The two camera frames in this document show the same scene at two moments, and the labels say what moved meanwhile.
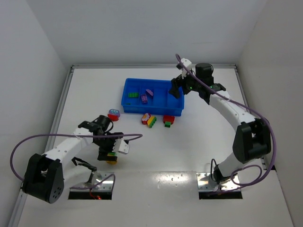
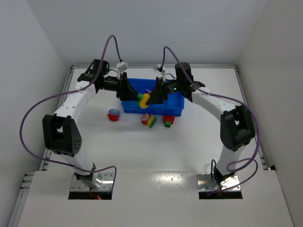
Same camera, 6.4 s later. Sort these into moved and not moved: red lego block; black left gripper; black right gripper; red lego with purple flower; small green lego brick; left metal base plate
Moved: black right gripper; black left gripper
Not moved: red lego block; red lego with purple flower; small green lego brick; left metal base plate
